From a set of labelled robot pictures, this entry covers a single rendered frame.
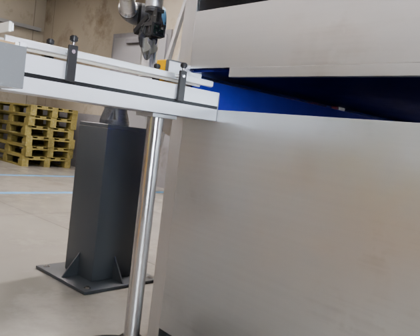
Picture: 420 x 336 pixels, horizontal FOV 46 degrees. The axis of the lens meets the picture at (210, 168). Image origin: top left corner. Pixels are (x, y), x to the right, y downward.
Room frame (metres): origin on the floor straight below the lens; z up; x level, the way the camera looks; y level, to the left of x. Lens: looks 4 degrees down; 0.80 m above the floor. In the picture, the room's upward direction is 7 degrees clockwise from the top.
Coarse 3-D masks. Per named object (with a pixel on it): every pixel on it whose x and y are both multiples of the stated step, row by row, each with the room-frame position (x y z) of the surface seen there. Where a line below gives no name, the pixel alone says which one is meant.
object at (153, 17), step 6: (150, 12) 2.11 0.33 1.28; (156, 12) 2.07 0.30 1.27; (162, 12) 2.08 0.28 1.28; (150, 18) 2.10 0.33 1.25; (156, 18) 2.06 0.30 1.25; (144, 24) 2.09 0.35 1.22; (150, 24) 2.06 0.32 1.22; (156, 24) 2.07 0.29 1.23; (162, 24) 2.09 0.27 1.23; (144, 30) 2.10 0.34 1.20; (150, 30) 2.08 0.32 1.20; (156, 30) 2.07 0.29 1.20; (162, 30) 2.09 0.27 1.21; (150, 36) 2.09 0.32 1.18; (156, 36) 2.08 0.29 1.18; (162, 36) 2.09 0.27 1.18
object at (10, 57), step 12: (0, 24) 1.01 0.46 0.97; (12, 24) 0.98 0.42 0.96; (0, 48) 0.95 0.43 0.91; (12, 48) 0.97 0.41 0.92; (24, 48) 0.98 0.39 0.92; (0, 60) 0.95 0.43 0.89; (12, 60) 0.97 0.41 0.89; (24, 60) 0.99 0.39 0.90; (0, 72) 0.96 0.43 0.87; (12, 72) 0.97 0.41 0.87; (24, 72) 0.99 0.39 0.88; (0, 84) 0.96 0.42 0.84; (12, 84) 0.97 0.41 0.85
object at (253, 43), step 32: (288, 0) 1.42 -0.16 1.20; (320, 0) 1.34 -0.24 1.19; (352, 0) 1.27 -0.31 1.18; (384, 0) 1.20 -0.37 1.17; (416, 0) 1.14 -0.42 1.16; (224, 32) 1.60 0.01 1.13; (256, 32) 1.50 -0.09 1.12; (288, 32) 1.41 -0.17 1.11; (320, 32) 1.33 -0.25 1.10; (352, 32) 1.26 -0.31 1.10; (384, 32) 1.19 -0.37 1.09; (416, 32) 1.14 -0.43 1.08; (192, 64) 1.70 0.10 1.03; (224, 64) 1.59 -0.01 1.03; (256, 64) 1.49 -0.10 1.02; (288, 64) 1.40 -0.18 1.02; (320, 64) 1.32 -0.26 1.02; (352, 64) 1.25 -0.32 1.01; (384, 64) 1.18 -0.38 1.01; (416, 64) 1.13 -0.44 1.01
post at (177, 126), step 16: (192, 0) 1.73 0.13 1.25; (192, 16) 1.72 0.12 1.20; (192, 32) 1.72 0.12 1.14; (176, 128) 1.74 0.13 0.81; (176, 144) 1.73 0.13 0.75; (176, 160) 1.72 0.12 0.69; (176, 176) 1.71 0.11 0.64; (160, 224) 1.76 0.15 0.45; (160, 240) 1.75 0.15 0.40; (160, 256) 1.74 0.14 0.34; (160, 272) 1.73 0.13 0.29; (160, 288) 1.72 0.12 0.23; (160, 304) 1.72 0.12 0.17
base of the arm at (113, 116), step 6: (108, 108) 2.47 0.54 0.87; (114, 108) 2.46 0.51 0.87; (102, 114) 2.49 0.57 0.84; (108, 114) 2.46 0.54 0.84; (114, 114) 2.46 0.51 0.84; (120, 114) 2.47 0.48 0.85; (126, 114) 2.50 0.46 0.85; (102, 120) 2.46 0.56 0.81; (108, 120) 2.45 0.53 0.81; (114, 120) 2.45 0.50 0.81; (120, 120) 2.46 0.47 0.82; (126, 120) 2.49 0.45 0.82
